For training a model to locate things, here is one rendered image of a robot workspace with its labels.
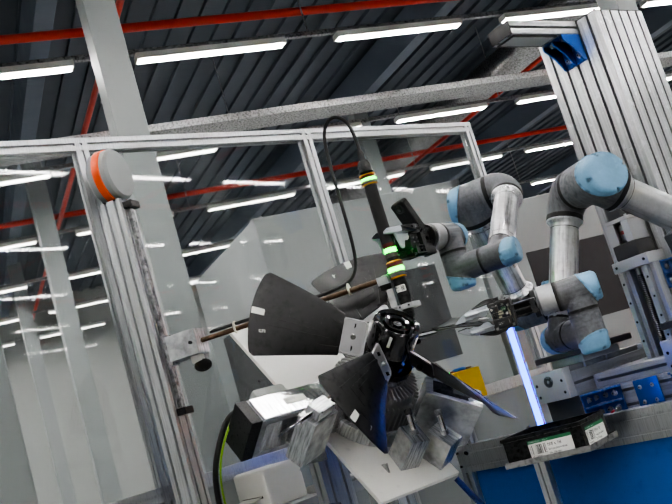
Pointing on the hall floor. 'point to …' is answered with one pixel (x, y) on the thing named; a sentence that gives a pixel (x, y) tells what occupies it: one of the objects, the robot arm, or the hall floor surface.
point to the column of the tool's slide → (155, 363)
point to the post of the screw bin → (548, 483)
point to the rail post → (473, 484)
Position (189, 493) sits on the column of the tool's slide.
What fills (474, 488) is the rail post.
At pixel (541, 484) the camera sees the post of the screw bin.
